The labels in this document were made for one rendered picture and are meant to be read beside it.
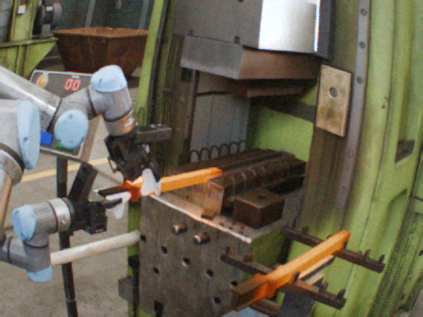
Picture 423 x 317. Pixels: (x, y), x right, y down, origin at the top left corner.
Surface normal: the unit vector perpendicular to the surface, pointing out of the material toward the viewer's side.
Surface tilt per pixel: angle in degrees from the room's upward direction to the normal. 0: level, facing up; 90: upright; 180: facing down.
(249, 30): 90
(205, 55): 90
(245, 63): 90
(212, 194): 90
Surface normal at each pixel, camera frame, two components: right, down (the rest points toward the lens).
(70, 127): 0.24, 0.32
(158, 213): -0.65, 0.15
